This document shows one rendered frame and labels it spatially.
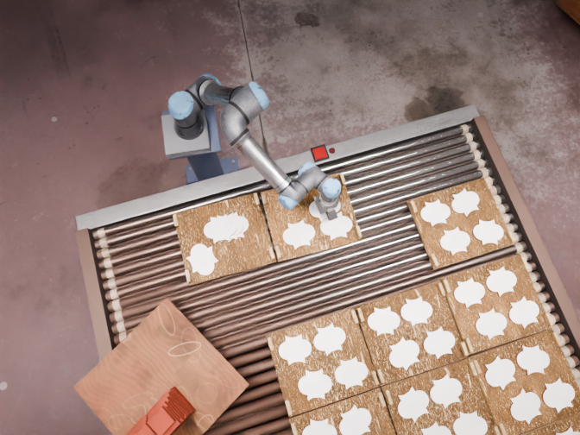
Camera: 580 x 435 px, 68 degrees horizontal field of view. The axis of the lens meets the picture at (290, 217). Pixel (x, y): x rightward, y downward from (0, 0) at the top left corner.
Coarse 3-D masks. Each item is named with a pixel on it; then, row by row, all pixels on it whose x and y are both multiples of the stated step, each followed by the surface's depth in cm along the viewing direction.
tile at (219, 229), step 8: (224, 216) 202; (208, 224) 201; (216, 224) 201; (224, 224) 201; (232, 224) 201; (208, 232) 200; (216, 232) 200; (224, 232) 200; (232, 232) 200; (216, 240) 199
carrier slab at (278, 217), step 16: (336, 176) 212; (272, 192) 209; (272, 208) 207; (304, 208) 207; (352, 208) 208; (272, 224) 205; (352, 224) 206; (320, 240) 203; (336, 240) 204; (352, 240) 204; (288, 256) 201
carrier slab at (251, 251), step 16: (256, 192) 209; (208, 208) 206; (224, 208) 206; (240, 208) 206; (256, 208) 207; (192, 224) 204; (256, 224) 205; (192, 240) 202; (208, 240) 202; (224, 240) 202; (240, 240) 202; (256, 240) 203; (224, 256) 200; (240, 256) 200; (256, 256) 201; (224, 272) 198
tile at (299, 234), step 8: (288, 224) 204; (296, 224) 204; (304, 224) 204; (288, 232) 203; (296, 232) 203; (304, 232) 203; (312, 232) 203; (288, 240) 202; (296, 240) 202; (304, 240) 202; (296, 248) 201
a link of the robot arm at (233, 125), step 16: (224, 112) 168; (224, 128) 169; (240, 128) 169; (240, 144) 171; (256, 144) 173; (256, 160) 172; (272, 160) 175; (272, 176) 174; (288, 192) 176; (304, 192) 178; (288, 208) 178
